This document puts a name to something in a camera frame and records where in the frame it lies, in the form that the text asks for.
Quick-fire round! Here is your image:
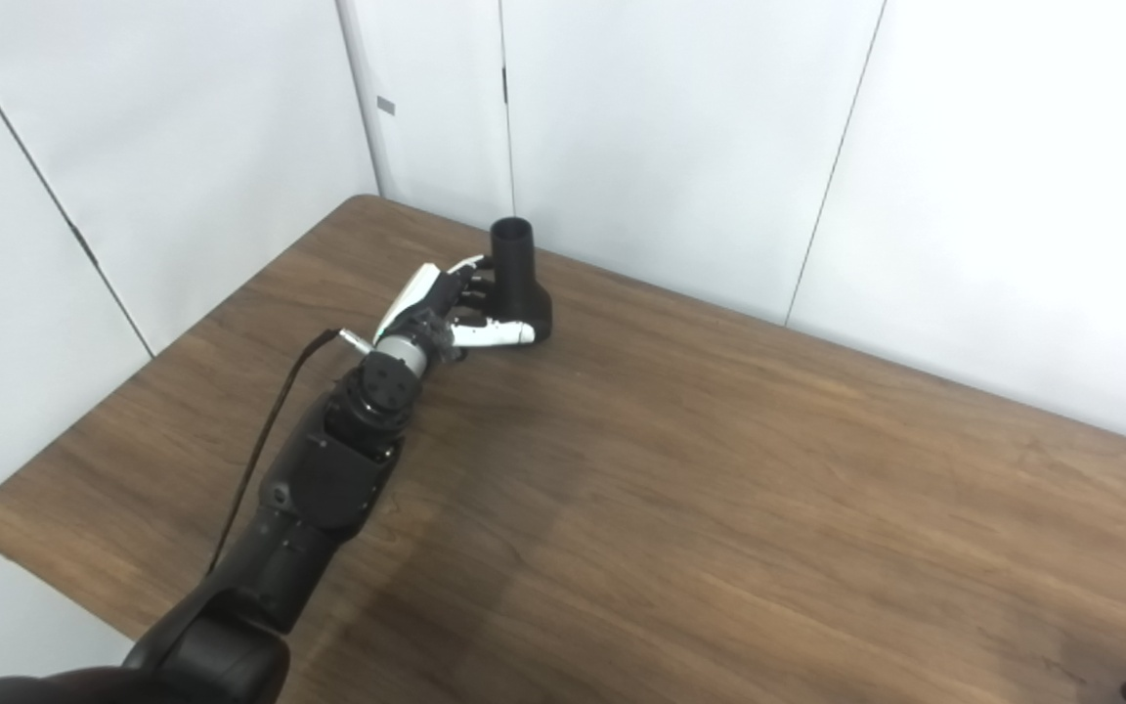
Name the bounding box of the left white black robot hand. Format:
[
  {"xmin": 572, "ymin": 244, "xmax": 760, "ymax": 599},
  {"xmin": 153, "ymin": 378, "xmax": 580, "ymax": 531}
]
[{"xmin": 372, "ymin": 254, "xmax": 537, "ymax": 368}]

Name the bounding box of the black nozzle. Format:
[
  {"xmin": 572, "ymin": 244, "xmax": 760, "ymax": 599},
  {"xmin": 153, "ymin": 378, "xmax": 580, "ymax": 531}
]
[{"xmin": 490, "ymin": 217, "xmax": 554, "ymax": 345}]

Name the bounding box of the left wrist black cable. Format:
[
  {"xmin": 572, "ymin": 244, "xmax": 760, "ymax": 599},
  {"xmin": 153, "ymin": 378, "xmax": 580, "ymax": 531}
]
[{"xmin": 206, "ymin": 330, "xmax": 373, "ymax": 578}]

